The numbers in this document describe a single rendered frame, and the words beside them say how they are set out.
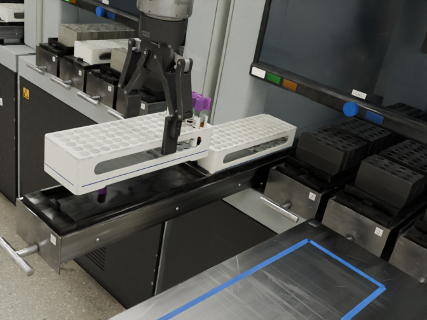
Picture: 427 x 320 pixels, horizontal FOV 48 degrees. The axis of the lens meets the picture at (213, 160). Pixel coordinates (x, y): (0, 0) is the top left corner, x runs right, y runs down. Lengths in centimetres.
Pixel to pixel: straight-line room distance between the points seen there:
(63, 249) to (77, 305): 107
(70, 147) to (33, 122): 113
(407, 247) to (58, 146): 64
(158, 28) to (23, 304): 128
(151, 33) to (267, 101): 56
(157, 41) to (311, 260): 42
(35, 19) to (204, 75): 87
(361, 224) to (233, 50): 52
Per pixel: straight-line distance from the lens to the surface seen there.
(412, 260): 98
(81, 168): 74
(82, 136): 82
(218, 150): 96
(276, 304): 68
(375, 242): 100
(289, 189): 106
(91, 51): 158
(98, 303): 184
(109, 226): 82
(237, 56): 121
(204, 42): 128
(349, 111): 101
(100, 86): 150
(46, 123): 181
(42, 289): 190
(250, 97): 121
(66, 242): 78
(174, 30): 79
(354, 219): 100
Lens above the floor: 125
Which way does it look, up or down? 25 degrees down
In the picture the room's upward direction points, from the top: 11 degrees clockwise
